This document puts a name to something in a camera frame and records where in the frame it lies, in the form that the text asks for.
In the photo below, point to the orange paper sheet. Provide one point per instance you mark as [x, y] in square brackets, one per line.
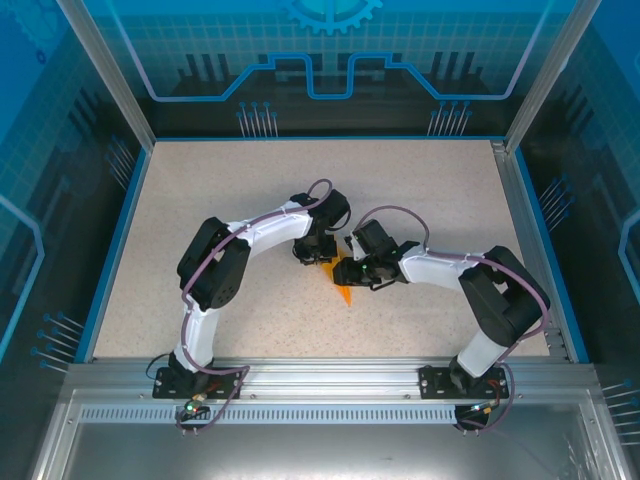
[345, 295]

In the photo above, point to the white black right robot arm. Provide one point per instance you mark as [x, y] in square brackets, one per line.
[435, 267]

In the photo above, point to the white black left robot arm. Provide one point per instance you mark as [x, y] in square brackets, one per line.
[270, 230]

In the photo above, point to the blue table edge trim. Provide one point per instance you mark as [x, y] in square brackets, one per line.
[550, 250]
[116, 250]

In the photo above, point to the small lit circuit board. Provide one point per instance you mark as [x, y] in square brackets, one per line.
[192, 407]
[480, 409]

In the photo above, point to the metal tray panel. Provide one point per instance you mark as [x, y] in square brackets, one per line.
[320, 450]

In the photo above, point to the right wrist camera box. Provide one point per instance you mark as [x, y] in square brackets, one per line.
[353, 247]

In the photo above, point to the aluminium mounting rail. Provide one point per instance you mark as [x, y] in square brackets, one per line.
[330, 375]

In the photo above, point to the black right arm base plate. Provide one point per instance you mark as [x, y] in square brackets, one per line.
[432, 382]

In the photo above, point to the aluminium side rail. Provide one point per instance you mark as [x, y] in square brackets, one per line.
[530, 250]

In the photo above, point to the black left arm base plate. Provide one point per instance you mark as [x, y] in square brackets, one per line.
[230, 385]

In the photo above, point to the aluminium frame post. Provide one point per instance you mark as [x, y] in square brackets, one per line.
[545, 75]
[110, 80]

